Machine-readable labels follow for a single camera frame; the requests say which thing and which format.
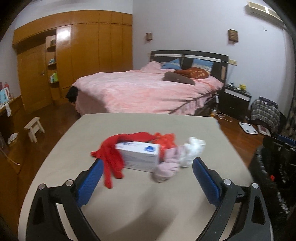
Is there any pink covered bed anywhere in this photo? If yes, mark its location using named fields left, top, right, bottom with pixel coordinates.
left=72, top=61, right=224, bottom=115

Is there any left blue pillow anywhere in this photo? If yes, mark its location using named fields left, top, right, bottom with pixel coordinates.
left=161, top=58, right=182, bottom=70

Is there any yellow toy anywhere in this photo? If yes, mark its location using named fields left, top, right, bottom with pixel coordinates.
left=239, top=84, right=246, bottom=91

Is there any dark wooden headboard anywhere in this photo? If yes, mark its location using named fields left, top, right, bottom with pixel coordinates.
left=149, top=50, right=229, bottom=83

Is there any red glove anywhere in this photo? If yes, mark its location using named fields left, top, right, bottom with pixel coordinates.
left=90, top=132, right=156, bottom=189

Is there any pale pink knit cloth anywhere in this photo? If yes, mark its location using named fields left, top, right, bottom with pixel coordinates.
left=152, top=146, right=184, bottom=183

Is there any white glove box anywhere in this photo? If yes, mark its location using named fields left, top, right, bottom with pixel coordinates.
left=115, top=142, right=160, bottom=173

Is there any plaid clothing pile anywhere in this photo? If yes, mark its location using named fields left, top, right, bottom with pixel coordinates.
left=250, top=99, right=280, bottom=133

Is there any right blue pillow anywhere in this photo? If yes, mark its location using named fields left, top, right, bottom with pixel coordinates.
left=192, top=59, right=214, bottom=74

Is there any black nightstand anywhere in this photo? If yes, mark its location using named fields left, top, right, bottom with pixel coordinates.
left=218, top=85, right=251, bottom=121

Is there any black garment on bed corner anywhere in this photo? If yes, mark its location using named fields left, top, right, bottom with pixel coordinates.
left=66, top=86, right=78, bottom=104

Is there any wooden side desk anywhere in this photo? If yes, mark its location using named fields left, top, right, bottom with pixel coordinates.
left=1, top=96, right=24, bottom=174

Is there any left wall lamp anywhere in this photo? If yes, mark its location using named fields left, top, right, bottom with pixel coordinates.
left=145, top=32, right=153, bottom=42

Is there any pink white floor box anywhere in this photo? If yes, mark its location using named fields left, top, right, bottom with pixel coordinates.
left=257, top=125, right=271, bottom=136

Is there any small wooden stool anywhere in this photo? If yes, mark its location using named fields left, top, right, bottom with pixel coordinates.
left=23, top=116, right=45, bottom=143

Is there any patterned curtain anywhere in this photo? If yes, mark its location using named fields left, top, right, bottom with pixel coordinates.
left=281, top=93, right=296, bottom=140

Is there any red dotted pillow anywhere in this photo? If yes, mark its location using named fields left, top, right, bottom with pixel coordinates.
left=174, top=67, right=209, bottom=79

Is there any wooden wardrobe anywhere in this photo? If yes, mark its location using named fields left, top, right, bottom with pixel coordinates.
left=12, top=10, right=133, bottom=112

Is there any wall lamp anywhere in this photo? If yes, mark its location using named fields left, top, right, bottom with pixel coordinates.
left=228, top=29, right=239, bottom=44
left=145, top=32, right=153, bottom=42

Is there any red plastic bag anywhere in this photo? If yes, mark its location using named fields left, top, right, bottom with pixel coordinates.
left=152, top=133, right=177, bottom=162

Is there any white cable on floor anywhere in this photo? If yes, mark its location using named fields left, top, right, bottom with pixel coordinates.
left=211, top=108, right=233, bottom=123

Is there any white plastic bag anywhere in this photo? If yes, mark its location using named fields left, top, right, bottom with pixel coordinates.
left=179, top=137, right=206, bottom=167

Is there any right wall lamp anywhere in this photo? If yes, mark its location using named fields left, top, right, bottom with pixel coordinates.
left=228, top=29, right=239, bottom=44

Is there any white bathroom scale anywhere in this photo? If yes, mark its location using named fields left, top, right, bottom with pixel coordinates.
left=239, top=122, right=258, bottom=135

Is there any air conditioner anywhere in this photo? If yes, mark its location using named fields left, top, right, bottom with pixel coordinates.
left=247, top=1, right=284, bottom=27

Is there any brown cushion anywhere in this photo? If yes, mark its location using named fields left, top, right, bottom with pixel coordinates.
left=163, top=72, right=196, bottom=85

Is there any blue pillow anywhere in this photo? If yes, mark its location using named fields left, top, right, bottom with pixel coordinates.
left=192, top=59, right=214, bottom=74
left=161, top=58, right=182, bottom=70

